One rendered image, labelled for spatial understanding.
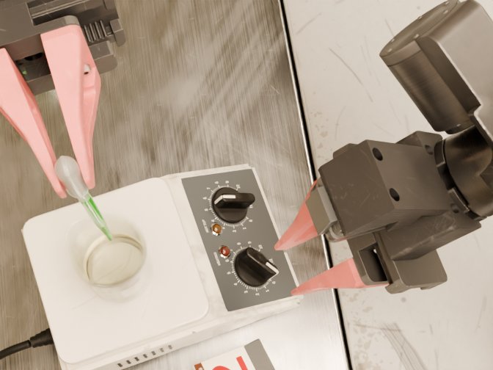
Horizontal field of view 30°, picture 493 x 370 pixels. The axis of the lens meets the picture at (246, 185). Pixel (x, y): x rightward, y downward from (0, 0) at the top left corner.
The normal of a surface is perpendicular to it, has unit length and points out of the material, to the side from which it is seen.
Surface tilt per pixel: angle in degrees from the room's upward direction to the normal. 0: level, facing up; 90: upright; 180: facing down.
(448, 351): 0
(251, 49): 0
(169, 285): 0
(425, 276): 49
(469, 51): 25
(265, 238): 30
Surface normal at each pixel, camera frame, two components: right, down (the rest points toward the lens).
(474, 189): -0.36, 0.43
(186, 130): 0.00, -0.30
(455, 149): -0.70, -0.41
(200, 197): 0.47, -0.42
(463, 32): 0.29, 0.02
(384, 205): -0.61, -0.03
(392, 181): 0.72, -0.44
